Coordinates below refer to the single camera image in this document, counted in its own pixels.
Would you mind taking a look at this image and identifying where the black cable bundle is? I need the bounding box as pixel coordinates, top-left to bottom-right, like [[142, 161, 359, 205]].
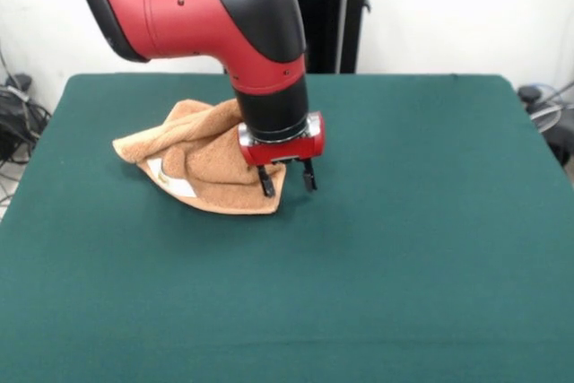
[[0, 72, 53, 167]]

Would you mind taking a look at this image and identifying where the orange terry towel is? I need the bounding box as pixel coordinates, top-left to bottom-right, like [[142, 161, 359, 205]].
[[111, 98, 288, 215]]

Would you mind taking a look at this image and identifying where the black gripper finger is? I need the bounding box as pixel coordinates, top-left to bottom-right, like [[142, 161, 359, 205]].
[[301, 157, 319, 195], [256, 164, 276, 199]]

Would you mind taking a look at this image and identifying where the dark green table cloth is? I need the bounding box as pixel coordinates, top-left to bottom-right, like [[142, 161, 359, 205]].
[[0, 72, 574, 383]]

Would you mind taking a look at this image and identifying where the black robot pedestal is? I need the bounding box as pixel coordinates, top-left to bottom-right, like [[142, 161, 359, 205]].
[[274, 0, 373, 74]]

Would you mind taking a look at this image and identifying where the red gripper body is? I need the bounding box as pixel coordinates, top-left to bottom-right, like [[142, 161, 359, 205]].
[[237, 110, 327, 167]]

